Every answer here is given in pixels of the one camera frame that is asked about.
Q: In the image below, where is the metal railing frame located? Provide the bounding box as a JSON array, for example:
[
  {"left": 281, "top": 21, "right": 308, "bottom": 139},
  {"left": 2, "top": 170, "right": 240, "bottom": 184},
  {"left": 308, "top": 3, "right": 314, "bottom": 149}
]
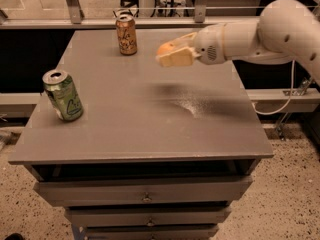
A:
[{"left": 0, "top": 0, "right": 320, "bottom": 30}]

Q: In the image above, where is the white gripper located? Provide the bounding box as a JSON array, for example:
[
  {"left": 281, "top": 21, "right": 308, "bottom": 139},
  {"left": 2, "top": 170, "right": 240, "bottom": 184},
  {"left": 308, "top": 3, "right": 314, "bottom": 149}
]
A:
[{"left": 156, "top": 25, "right": 226, "bottom": 67}]

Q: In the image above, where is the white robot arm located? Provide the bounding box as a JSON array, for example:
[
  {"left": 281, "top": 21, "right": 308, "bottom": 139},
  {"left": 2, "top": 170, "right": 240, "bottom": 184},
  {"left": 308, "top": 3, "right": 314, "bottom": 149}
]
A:
[{"left": 156, "top": 0, "right": 320, "bottom": 84}]

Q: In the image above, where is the orange soda can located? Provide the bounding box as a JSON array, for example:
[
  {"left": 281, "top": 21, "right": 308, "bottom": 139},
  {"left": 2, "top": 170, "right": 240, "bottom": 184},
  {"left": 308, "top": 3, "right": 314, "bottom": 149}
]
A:
[{"left": 116, "top": 14, "right": 137, "bottom": 55}]

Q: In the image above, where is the grey drawer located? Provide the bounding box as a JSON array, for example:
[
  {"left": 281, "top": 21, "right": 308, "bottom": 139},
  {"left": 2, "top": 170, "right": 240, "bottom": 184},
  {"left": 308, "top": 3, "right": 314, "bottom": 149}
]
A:
[
  {"left": 85, "top": 224, "right": 218, "bottom": 240},
  {"left": 34, "top": 176, "right": 252, "bottom": 207},
  {"left": 65, "top": 205, "right": 231, "bottom": 227}
]

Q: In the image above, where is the middle grey drawer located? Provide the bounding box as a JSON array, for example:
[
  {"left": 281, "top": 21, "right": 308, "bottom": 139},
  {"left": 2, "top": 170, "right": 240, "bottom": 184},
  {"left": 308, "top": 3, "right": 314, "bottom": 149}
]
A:
[{"left": 65, "top": 205, "right": 231, "bottom": 227}]

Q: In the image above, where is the grey drawer cabinet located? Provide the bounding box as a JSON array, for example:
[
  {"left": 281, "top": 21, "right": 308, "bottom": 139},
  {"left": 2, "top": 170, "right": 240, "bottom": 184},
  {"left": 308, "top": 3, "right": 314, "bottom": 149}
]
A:
[{"left": 8, "top": 28, "right": 275, "bottom": 240}]

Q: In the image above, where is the bottom grey drawer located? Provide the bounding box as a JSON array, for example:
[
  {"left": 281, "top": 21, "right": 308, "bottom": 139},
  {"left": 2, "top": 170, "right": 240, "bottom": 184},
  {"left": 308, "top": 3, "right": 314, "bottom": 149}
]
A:
[{"left": 85, "top": 224, "right": 218, "bottom": 240}]

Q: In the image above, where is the orange fruit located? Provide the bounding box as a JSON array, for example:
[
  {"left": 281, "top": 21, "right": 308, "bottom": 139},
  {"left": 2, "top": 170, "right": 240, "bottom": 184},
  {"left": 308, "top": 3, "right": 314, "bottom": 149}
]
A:
[{"left": 157, "top": 42, "right": 175, "bottom": 55}]

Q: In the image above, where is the top grey drawer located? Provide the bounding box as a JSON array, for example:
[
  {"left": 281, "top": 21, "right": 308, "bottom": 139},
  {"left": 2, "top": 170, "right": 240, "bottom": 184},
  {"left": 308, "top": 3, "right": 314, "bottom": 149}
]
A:
[{"left": 34, "top": 176, "right": 252, "bottom": 207}]

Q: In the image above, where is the green soda can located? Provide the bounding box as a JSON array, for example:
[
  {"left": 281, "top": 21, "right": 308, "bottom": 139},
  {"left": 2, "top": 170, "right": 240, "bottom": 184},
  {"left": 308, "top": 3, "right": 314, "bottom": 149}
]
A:
[{"left": 42, "top": 69, "right": 83, "bottom": 121}]

